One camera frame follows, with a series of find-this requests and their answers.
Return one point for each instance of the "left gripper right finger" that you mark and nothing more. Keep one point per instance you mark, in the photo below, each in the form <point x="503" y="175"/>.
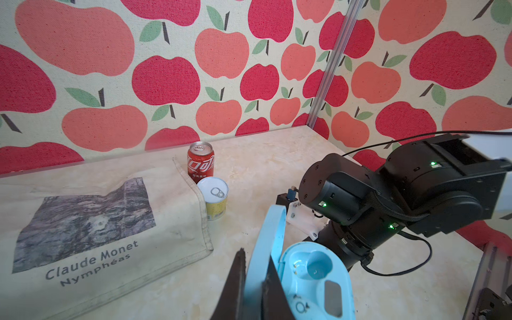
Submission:
<point x="274" y="304"/>

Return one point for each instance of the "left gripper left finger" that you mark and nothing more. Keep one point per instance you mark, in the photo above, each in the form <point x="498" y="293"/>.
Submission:
<point x="230" y="304"/>

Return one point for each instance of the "blue earbud charging case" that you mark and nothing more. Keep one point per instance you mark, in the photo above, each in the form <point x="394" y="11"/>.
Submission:
<point x="315" y="281"/>

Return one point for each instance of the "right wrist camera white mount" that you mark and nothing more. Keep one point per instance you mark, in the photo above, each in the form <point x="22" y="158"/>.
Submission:
<point x="301" y="217"/>

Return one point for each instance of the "yellow tin can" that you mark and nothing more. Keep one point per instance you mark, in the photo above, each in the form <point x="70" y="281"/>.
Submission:
<point x="215" y="192"/>

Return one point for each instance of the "beige Monet tote bag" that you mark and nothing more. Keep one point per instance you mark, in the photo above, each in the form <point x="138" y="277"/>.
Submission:
<point x="77" y="238"/>

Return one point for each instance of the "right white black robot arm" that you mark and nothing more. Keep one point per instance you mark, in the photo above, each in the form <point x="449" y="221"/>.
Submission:
<point x="435" y="185"/>

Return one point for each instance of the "right aluminium frame post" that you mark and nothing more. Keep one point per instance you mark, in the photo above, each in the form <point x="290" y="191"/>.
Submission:
<point x="335" y="59"/>

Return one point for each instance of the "red cola can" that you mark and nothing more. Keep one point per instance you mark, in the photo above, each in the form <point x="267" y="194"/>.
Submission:
<point x="200" y="161"/>

